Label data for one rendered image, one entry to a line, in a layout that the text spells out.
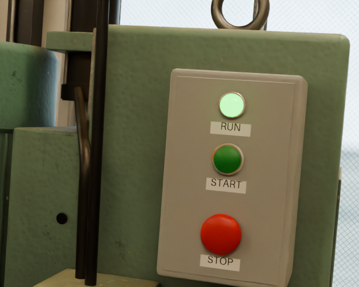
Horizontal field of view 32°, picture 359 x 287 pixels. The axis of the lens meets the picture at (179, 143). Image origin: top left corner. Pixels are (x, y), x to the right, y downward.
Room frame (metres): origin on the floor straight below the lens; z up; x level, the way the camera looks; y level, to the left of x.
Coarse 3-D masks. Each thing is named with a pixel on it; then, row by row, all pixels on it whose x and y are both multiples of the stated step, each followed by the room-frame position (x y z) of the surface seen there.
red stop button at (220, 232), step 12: (216, 216) 0.46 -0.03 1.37; (228, 216) 0.46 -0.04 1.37; (204, 228) 0.46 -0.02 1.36; (216, 228) 0.46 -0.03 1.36; (228, 228) 0.46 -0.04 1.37; (204, 240) 0.46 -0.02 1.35; (216, 240) 0.46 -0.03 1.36; (228, 240) 0.46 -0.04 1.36; (216, 252) 0.46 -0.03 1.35; (228, 252) 0.46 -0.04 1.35
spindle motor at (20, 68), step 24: (0, 48) 0.64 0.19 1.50; (24, 48) 0.66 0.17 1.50; (0, 72) 0.64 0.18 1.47; (24, 72) 0.66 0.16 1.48; (48, 72) 0.69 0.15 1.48; (0, 96) 0.64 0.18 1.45; (24, 96) 0.66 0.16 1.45; (48, 96) 0.69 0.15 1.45; (0, 120) 0.64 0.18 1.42; (24, 120) 0.66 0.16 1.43; (48, 120) 0.70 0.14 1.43; (0, 144) 0.65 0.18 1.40; (0, 168) 0.65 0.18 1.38; (0, 192) 0.65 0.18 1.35; (0, 216) 0.64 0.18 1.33; (0, 240) 0.64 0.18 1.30; (0, 264) 0.65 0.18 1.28
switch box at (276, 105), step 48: (192, 96) 0.48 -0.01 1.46; (288, 96) 0.46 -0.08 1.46; (192, 144) 0.47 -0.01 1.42; (240, 144) 0.47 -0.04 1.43; (288, 144) 0.46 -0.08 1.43; (192, 192) 0.47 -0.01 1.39; (288, 192) 0.46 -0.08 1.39; (192, 240) 0.47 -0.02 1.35; (240, 240) 0.46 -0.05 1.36; (288, 240) 0.46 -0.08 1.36
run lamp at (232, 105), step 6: (222, 96) 0.47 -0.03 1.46; (228, 96) 0.46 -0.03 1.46; (234, 96) 0.46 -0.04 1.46; (240, 96) 0.46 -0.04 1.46; (222, 102) 0.46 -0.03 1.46; (228, 102) 0.46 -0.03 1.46; (234, 102) 0.46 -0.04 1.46; (240, 102) 0.46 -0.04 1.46; (222, 108) 0.46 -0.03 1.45; (228, 108) 0.46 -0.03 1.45; (234, 108) 0.46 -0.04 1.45; (240, 108) 0.46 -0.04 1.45; (222, 114) 0.47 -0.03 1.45; (228, 114) 0.46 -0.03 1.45; (234, 114) 0.46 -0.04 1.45; (240, 114) 0.46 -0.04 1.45
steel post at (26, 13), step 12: (12, 0) 2.05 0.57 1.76; (24, 0) 2.06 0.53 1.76; (36, 0) 2.07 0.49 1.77; (12, 12) 2.05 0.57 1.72; (24, 12) 2.06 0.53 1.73; (36, 12) 2.08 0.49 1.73; (12, 24) 2.05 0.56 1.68; (24, 24) 2.06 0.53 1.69; (36, 24) 2.08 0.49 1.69; (12, 36) 2.05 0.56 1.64; (24, 36) 2.06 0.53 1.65; (36, 36) 2.08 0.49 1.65
